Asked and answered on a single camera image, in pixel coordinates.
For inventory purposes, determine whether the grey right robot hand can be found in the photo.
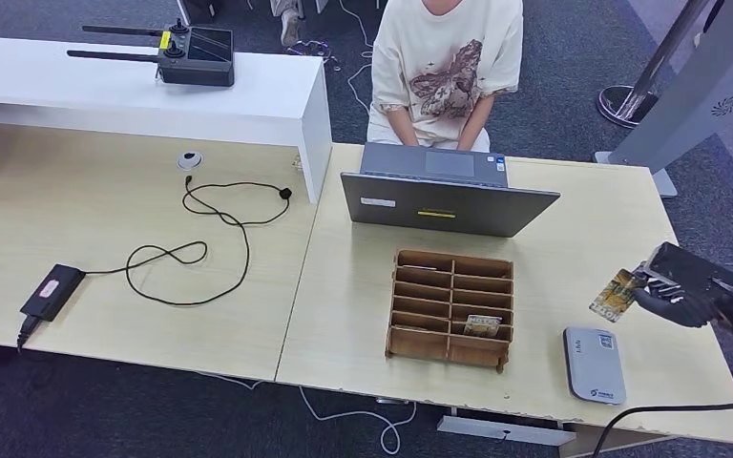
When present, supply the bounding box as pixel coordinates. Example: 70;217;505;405
632;278;733;371

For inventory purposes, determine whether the grey card reader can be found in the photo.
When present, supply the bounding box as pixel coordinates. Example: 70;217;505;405
562;325;628;406

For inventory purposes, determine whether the wooden card organizer box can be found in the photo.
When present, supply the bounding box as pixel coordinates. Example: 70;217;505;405
385;248;515;374

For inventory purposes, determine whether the person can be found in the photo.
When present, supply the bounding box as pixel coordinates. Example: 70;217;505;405
366;0;525;153

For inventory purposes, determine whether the person's shoe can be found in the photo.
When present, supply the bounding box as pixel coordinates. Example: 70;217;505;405
269;0;304;48

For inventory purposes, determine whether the grey kiosk stand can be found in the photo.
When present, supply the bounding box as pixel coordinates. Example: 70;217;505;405
594;0;733;198

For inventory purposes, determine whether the grey table foot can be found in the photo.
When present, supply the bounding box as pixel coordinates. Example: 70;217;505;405
437;415;576;448

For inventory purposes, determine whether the grey laptop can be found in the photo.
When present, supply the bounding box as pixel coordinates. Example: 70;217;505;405
340;141;561;239

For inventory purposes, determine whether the black remote controller with antennas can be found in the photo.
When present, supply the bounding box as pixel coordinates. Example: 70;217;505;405
66;17;236;88

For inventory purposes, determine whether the black box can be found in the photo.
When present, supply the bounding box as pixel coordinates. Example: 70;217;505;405
179;0;222;25

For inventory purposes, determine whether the white desk shelf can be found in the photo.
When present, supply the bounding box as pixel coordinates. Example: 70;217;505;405
0;34;334;205

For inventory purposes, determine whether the black power adapter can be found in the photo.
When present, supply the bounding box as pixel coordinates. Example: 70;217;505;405
19;263;87;323

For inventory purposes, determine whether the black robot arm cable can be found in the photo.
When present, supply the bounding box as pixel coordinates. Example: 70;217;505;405
592;398;733;458

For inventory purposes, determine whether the silver stanchion post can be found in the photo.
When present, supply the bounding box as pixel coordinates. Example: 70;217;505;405
596;0;712;130

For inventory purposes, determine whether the white floor cable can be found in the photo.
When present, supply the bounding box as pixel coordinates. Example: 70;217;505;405
339;0;375;116
196;372;418;457

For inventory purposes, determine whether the black adapter cable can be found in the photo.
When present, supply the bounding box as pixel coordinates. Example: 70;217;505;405
81;177;294;308

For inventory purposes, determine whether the purple tangled cable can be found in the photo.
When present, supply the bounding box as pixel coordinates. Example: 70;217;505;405
287;38;343;71

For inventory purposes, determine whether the black power cord plug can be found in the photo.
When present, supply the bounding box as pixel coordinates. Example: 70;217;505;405
15;316;42;353

